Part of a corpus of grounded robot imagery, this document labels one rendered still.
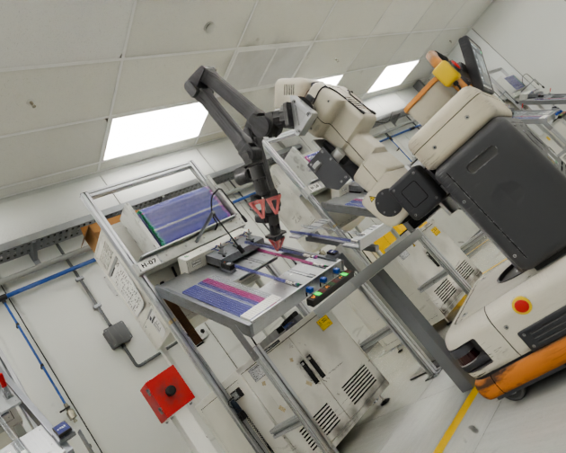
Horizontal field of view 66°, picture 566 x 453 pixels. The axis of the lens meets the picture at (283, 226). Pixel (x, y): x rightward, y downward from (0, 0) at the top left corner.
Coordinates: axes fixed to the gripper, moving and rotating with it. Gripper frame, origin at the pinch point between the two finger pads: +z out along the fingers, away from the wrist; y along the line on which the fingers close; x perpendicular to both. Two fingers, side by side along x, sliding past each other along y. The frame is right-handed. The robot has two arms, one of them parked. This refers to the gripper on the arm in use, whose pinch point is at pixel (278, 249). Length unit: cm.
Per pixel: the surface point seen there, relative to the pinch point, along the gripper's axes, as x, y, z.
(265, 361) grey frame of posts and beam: 36, 53, 21
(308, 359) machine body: 23, 13, 53
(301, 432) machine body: 39, 42, 67
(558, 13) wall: -30, -761, -97
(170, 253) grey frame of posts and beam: -53, 32, -1
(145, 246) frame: -65, 39, -6
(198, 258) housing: -41.0, 22.3, 3.7
